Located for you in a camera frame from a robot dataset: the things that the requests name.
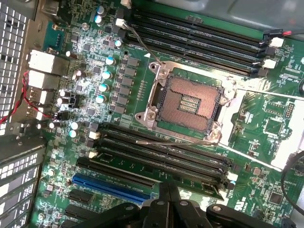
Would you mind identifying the black cable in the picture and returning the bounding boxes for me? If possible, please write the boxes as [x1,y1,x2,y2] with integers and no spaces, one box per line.
[280,152,304,216]

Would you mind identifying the silver rear port block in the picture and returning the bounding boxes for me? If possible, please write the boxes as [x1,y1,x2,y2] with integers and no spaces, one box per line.
[30,89,57,105]
[28,70,60,90]
[28,49,70,75]

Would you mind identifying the green computer motherboard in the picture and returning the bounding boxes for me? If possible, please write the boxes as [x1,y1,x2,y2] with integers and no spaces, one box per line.
[30,0,304,228]

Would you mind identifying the thin metal locking lever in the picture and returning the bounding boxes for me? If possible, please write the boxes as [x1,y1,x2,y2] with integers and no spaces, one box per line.
[123,22,168,66]
[135,139,220,146]

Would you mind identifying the black connector with red wire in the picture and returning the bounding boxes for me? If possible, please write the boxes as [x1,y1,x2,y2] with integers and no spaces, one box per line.
[263,28,294,40]

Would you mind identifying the grey metal PC case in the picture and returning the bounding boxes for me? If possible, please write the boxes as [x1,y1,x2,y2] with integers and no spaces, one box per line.
[0,0,304,228]

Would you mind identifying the long black expansion slot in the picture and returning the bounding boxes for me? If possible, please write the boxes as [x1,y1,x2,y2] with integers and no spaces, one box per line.
[76,156,154,189]

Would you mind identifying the short black expansion slot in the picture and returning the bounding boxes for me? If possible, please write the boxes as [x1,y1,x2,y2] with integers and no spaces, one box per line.
[64,204,96,220]
[69,189,94,204]

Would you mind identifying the twisted red black wire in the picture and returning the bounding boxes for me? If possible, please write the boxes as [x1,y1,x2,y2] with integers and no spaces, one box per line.
[0,70,59,125]

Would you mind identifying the blue expansion slot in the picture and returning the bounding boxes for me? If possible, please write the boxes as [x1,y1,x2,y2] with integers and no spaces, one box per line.
[72,174,153,206]

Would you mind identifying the CPU socket with gold pins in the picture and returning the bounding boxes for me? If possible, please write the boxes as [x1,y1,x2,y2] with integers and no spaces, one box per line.
[134,61,238,143]

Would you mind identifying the black RAM slot white latch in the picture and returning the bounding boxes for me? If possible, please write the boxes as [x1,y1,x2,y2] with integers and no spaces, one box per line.
[114,19,276,69]
[89,130,233,177]
[120,0,285,48]
[87,147,236,191]

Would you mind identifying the silver CPU socket cover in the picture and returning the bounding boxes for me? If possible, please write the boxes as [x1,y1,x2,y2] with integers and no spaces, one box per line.
[218,76,304,172]

